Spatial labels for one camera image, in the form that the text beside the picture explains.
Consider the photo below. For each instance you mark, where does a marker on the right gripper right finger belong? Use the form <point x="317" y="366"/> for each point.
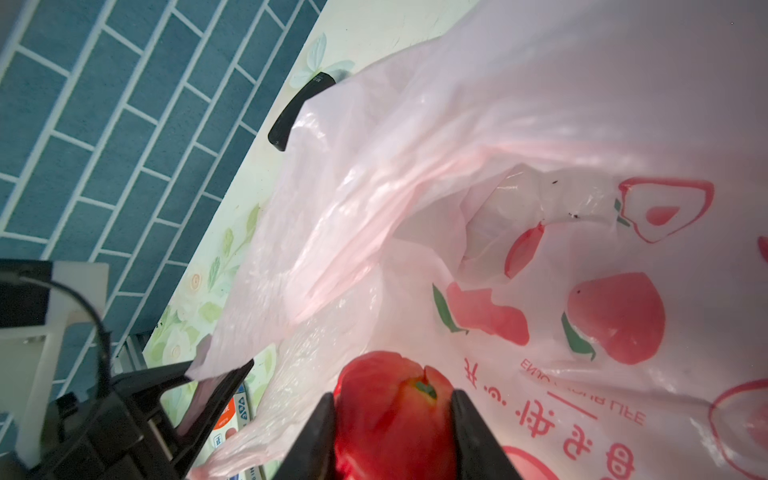
<point x="479" y="456"/>

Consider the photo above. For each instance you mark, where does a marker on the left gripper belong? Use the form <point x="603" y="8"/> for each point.
<point x="128" y="435"/>

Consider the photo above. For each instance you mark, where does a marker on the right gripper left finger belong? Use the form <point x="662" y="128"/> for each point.
<point x="312" y="455"/>

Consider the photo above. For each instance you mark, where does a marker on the red fake apple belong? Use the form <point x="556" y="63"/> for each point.
<point x="393" y="420"/>

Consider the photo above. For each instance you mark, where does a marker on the pink plastic bag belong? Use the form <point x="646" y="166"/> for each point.
<point x="559" y="205"/>

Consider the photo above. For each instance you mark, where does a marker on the toothpaste box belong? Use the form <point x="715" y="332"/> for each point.
<point x="235" y="416"/>

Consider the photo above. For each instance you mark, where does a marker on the black stapler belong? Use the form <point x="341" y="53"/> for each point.
<point x="279" y="133"/>

